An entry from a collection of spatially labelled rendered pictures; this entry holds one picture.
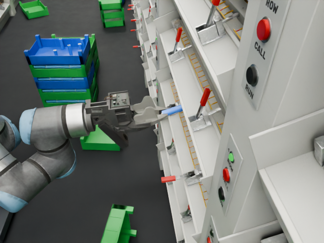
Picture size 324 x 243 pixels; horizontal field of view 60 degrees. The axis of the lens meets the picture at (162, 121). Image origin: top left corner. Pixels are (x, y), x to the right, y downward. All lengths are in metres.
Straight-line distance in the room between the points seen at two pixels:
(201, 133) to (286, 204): 0.33
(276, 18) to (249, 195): 0.18
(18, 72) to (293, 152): 2.17
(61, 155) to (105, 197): 0.57
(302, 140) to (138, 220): 1.06
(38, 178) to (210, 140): 0.47
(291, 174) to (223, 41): 0.25
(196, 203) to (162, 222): 0.58
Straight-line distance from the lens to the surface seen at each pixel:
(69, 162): 0.85
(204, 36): 0.46
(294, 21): 0.22
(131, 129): 0.74
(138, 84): 1.96
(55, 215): 1.36
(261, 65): 0.26
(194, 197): 0.70
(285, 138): 0.26
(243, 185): 0.33
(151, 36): 1.36
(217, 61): 0.42
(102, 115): 0.75
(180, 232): 1.08
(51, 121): 0.75
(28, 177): 0.81
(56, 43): 1.81
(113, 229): 1.04
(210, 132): 0.56
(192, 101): 0.64
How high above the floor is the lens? 1.12
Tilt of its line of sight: 43 degrees down
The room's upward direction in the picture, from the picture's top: straight up
